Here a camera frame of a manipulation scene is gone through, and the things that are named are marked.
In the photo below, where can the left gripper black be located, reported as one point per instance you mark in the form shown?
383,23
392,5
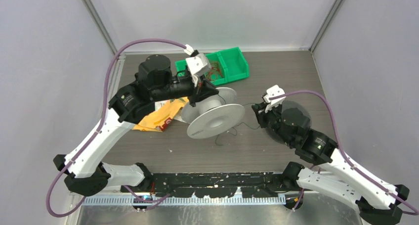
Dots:
203,89

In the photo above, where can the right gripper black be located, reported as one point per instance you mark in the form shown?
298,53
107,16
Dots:
259,109

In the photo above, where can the white plastic cable spool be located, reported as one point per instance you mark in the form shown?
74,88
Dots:
213,115

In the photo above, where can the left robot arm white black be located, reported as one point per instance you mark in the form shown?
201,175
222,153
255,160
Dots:
86,173

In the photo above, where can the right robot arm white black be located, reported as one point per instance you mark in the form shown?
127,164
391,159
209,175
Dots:
356,187

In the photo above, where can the green three-compartment bin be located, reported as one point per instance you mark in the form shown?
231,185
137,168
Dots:
228,65

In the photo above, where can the floral patterned cloth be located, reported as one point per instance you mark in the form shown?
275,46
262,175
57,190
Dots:
178,116

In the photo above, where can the yellow snack bag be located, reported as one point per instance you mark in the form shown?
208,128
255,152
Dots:
159,120

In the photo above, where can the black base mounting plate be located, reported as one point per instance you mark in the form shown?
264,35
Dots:
215,185

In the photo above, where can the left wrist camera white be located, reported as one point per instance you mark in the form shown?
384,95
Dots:
197,64

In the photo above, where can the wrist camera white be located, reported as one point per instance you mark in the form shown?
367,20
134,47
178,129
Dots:
197,64
273,97

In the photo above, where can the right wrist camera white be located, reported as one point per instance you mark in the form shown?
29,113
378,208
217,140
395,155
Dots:
273,97

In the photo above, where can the white slotted cable duct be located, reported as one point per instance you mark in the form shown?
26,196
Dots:
125,200

